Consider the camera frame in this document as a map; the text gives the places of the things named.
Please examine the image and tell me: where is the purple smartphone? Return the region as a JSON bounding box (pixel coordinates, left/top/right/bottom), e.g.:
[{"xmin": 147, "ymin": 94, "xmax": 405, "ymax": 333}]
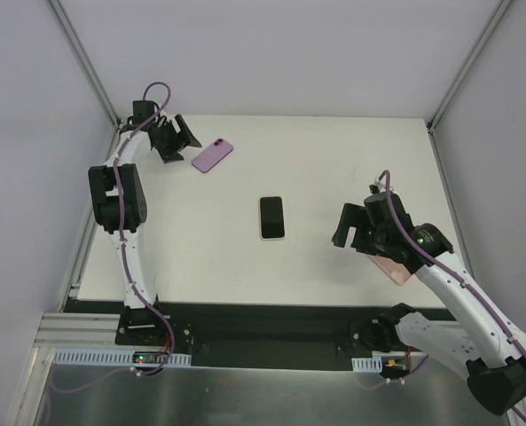
[{"xmin": 191, "ymin": 138, "xmax": 234, "ymax": 174}]

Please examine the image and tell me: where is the pink phone case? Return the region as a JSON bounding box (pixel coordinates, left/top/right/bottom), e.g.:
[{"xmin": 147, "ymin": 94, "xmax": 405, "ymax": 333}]
[{"xmin": 367, "ymin": 255, "xmax": 412, "ymax": 286}]

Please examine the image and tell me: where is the phone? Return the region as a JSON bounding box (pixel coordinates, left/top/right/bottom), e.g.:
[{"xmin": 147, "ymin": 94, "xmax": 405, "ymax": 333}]
[{"xmin": 258, "ymin": 196, "xmax": 286, "ymax": 241}]

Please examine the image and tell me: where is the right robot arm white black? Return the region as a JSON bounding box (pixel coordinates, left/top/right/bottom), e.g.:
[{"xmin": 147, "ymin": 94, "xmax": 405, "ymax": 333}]
[{"xmin": 332, "ymin": 192, "xmax": 526, "ymax": 415}]

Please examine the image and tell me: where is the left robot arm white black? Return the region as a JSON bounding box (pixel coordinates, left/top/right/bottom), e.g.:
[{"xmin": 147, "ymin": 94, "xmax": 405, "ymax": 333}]
[{"xmin": 88, "ymin": 99, "xmax": 201, "ymax": 345}]

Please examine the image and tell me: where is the right white cable duct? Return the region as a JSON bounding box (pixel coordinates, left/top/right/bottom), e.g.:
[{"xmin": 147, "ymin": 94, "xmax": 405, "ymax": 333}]
[{"xmin": 351, "ymin": 356, "xmax": 383, "ymax": 374}]

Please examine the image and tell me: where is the white cable duct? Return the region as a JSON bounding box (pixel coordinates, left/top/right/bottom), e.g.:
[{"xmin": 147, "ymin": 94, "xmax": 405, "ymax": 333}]
[
  {"xmin": 351, "ymin": 356, "xmax": 383, "ymax": 374},
  {"xmin": 53, "ymin": 348, "xmax": 192, "ymax": 368}
]

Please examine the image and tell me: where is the left aluminium frame post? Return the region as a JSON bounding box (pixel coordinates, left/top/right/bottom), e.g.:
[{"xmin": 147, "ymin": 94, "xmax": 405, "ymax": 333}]
[{"xmin": 44, "ymin": 0, "xmax": 121, "ymax": 128}]

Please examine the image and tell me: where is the aluminium frame post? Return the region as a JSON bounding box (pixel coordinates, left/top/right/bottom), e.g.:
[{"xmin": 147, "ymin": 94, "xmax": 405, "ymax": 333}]
[
  {"xmin": 425, "ymin": 0, "xmax": 516, "ymax": 132},
  {"xmin": 44, "ymin": 0, "xmax": 121, "ymax": 128}
]

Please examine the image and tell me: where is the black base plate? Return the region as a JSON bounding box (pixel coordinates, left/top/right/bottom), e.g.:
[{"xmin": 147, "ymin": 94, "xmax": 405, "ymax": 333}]
[{"xmin": 65, "ymin": 300, "xmax": 410, "ymax": 371}]

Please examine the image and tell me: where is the front aluminium rail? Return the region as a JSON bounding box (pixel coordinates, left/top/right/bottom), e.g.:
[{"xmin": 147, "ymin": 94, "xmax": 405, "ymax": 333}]
[{"xmin": 34, "ymin": 312, "xmax": 120, "ymax": 348}]

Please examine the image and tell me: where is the left white cable duct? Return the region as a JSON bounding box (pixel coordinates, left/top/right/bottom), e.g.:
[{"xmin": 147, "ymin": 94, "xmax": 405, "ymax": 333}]
[{"xmin": 53, "ymin": 348, "xmax": 192, "ymax": 368}]

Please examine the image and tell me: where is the right aluminium frame post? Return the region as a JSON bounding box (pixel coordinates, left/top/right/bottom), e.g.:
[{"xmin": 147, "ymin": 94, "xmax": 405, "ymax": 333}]
[{"xmin": 425, "ymin": 0, "xmax": 516, "ymax": 132}]

